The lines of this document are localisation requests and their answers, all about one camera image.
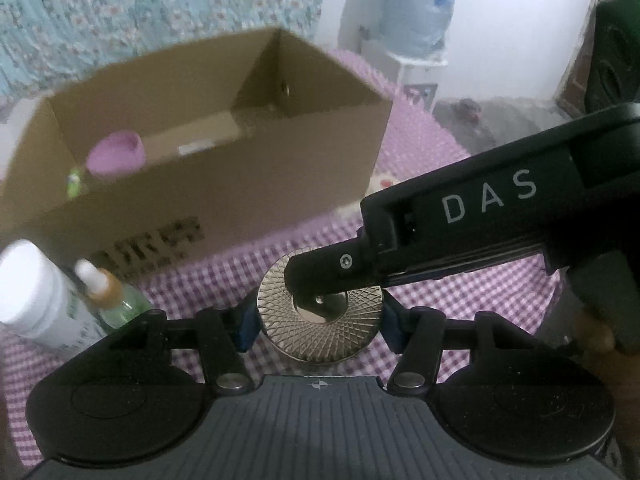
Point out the small green dropper bottle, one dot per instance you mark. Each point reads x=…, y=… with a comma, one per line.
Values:
x=120, y=302

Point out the pink checkered tablecloth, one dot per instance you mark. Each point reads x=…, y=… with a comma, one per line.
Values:
x=415, y=140

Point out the white plastic bottle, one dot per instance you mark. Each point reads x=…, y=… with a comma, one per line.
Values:
x=40, y=295

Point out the dark speaker cabinet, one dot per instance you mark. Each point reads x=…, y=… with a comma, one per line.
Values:
x=615, y=55

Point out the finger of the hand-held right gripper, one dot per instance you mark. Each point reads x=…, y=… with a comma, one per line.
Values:
x=325, y=265

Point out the small white figurine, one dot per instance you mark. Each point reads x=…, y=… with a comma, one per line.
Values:
x=382, y=180

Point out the round patterned metal disc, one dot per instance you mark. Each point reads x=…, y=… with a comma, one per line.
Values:
x=300, y=330

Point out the white stand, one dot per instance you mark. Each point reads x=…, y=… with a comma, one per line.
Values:
x=405, y=72

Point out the blue water jug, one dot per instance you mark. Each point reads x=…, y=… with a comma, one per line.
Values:
x=415, y=5

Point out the teal floral curtain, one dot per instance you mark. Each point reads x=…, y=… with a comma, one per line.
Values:
x=125, y=15

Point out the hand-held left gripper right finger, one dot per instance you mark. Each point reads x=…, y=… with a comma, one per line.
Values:
x=395, y=325

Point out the small green packet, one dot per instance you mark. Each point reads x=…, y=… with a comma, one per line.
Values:
x=76, y=182

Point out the brown cardboard box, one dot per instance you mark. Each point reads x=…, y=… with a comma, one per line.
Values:
x=210, y=195

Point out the person's right hand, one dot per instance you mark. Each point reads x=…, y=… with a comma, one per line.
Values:
x=595, y=335

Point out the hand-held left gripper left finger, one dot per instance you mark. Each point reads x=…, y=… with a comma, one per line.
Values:
x=246, y=327

